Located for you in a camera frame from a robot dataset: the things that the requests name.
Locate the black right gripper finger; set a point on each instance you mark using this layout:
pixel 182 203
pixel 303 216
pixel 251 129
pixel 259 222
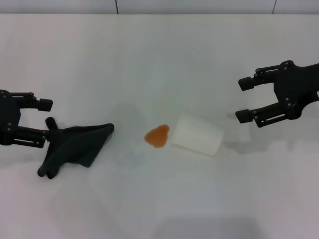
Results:
pixel 264 114
pixel 246 83

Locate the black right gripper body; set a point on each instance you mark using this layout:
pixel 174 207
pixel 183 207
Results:
pixel 296 84

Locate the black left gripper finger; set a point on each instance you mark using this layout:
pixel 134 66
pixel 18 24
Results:
pixel 45 104
pixel 30 135

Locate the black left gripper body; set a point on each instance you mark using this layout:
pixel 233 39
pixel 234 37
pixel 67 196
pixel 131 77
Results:
pixel 7 112

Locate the dark blue rag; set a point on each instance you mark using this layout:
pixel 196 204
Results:
pixel 74 145

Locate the white paper cup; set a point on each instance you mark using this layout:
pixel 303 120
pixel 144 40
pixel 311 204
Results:
pixel 197 135

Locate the orange brown liquid stain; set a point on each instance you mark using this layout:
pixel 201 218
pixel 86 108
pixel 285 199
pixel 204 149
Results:
pixel 157 136

